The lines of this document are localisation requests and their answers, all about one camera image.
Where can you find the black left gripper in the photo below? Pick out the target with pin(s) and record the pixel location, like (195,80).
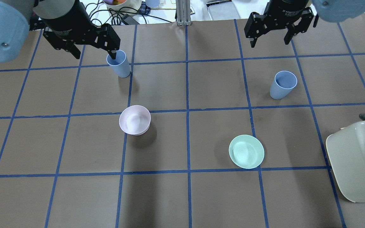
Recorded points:
(62,19)

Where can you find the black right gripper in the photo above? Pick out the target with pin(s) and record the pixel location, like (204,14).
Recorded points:
(288,8)

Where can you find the blue cup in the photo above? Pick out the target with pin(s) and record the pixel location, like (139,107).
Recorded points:
(120,65)
(284,82)

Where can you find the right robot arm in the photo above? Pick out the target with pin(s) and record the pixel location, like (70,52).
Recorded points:
(334,11)

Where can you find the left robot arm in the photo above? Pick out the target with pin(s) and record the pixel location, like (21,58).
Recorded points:
(17,19)

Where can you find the blue cup standing on table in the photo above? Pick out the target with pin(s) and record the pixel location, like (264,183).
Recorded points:
(284,82)

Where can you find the grey tray in background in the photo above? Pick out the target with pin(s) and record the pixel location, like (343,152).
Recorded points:
(222,10)

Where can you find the white bowl in background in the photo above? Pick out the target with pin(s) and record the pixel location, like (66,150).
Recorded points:
(123,5)

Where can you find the pink bowl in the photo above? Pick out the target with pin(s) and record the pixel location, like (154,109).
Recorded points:
(135,120)

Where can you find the green bowl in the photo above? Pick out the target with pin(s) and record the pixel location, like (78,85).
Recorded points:
(246,151)

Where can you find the cream toaster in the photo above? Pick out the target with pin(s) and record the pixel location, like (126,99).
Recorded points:
(346,152)

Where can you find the aluminium frame post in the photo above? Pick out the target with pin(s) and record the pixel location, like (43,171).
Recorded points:
(183,13)

